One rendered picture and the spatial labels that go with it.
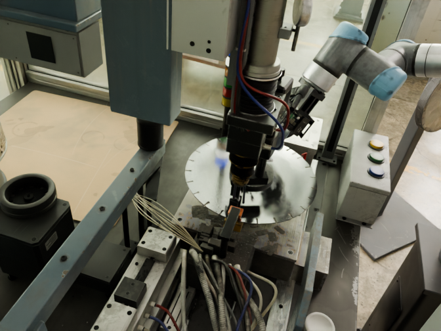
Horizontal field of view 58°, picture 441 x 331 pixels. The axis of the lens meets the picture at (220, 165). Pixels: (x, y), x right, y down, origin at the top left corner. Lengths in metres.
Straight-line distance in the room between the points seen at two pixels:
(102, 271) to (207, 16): 0.61
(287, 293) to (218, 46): 0.65
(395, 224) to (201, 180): 1.65
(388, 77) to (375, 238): 1.49
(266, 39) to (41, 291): 0.50
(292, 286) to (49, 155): 0.85
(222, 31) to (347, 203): 0.76
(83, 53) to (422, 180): 2.45
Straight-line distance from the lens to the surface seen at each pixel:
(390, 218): 2.48
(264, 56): 0.64
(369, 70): 0.94
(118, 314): 0.82
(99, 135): 1.46
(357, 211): 1.23
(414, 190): 2.79
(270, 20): 0.62
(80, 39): 0.76
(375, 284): 2.15
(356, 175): 1.19
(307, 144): 1.24
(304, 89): 0.83
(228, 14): 0.56
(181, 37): 0.59
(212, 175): 0.99
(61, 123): 1.55
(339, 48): 0.96
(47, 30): 0.79
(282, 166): 1.05
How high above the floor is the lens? 1.60
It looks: 39 degrees down
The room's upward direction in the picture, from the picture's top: 7 degrees clockwise
